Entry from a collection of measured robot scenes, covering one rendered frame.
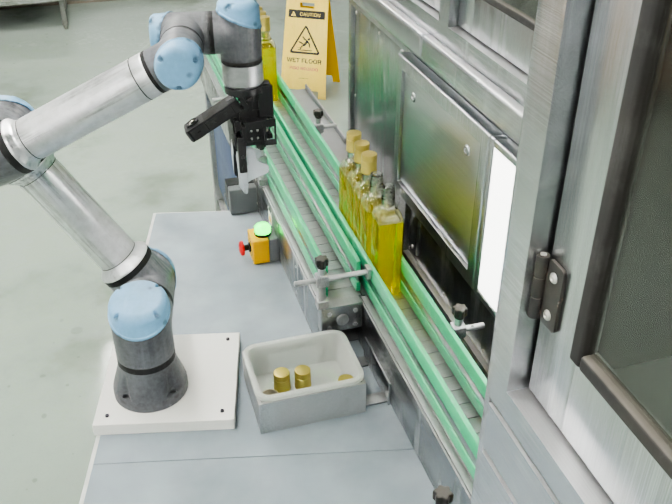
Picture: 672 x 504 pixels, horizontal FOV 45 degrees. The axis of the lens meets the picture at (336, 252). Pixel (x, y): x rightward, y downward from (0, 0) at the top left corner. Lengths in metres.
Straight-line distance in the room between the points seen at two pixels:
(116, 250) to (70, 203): 0.13
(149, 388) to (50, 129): 0.56
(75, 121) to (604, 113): 0.99
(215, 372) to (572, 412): 1.17
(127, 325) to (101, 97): 0.45
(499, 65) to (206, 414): 0.88
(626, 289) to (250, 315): 1.44
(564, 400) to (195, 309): 1.40
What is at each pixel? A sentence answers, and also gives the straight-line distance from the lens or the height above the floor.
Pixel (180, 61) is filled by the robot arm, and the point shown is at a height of 1.49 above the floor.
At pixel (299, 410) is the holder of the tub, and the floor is 0.79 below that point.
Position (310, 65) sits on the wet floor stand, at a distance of 5.13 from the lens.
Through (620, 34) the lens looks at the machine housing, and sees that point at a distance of 0.55.
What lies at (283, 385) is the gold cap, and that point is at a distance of 1.68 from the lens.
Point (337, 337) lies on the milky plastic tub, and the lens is 1.74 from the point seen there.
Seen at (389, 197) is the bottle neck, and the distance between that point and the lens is 1.66.
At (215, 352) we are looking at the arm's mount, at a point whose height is 0.78.
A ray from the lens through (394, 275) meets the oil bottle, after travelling 1.75.
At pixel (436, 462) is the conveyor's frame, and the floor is 0.82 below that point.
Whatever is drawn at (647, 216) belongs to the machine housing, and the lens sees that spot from 0.55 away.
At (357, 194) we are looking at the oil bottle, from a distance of 1.77.
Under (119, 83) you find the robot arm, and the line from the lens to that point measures 1.37.
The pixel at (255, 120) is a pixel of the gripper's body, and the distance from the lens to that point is 1.52.
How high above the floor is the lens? 1.92
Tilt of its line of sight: 33 degrees down
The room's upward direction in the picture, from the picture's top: straight up
